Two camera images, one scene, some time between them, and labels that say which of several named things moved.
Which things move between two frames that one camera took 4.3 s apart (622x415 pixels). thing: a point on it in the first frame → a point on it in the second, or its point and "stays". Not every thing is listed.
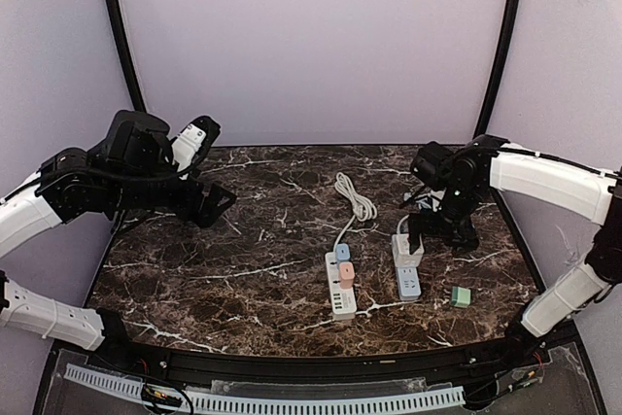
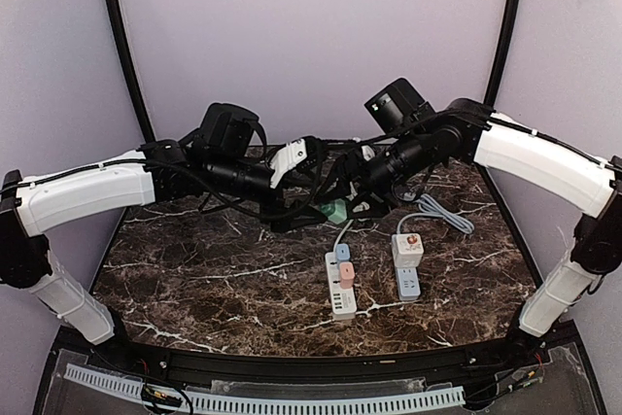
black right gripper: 466,239 → 352,170
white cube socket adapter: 403,258 stays
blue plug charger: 342,252 stays
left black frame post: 119,17 stays
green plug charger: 461,296 → 335,212
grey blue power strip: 408,284 stays
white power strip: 342,300 stays
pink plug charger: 346,274 stays
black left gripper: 208,211 → 283,221
